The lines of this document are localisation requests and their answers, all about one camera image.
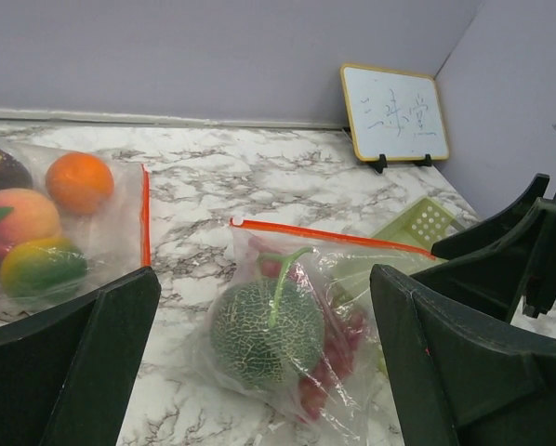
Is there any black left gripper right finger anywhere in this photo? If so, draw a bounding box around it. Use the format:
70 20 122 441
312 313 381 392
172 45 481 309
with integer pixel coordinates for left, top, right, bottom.
370 265 556 446

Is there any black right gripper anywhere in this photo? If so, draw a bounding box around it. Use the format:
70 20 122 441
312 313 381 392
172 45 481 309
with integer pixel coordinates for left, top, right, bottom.
407 172 556 323

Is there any clear zip top bag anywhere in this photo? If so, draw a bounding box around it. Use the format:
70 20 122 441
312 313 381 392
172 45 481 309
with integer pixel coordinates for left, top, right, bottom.
0 138 151 321

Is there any peach orange pink fruit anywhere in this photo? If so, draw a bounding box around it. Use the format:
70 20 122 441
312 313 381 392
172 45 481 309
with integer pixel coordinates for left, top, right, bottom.
0 188 62 256

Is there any small framed whiteboard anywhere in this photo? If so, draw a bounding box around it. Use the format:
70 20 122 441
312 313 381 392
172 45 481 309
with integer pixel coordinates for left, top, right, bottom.
339 63 450 174

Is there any dark purple plum fruit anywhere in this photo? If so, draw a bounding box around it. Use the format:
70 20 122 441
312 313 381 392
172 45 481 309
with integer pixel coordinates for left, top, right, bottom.
0 149 33 190

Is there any pale green plastic basket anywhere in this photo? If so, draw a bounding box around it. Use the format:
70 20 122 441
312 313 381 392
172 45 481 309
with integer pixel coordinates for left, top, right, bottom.
323 198 462 378

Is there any clear zip bag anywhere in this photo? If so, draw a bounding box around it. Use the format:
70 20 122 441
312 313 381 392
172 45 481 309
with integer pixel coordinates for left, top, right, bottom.
187 217 436 445
0 138 151 321

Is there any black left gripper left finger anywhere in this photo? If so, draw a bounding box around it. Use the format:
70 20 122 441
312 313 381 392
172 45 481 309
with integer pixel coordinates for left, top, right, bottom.
0 267 161 445

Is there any green netted melon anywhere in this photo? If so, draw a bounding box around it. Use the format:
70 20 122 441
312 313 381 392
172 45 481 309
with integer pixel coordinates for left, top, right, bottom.
209 247 325 389

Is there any yellow green mango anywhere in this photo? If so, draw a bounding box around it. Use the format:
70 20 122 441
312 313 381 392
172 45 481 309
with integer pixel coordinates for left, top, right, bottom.
0 237 88 302

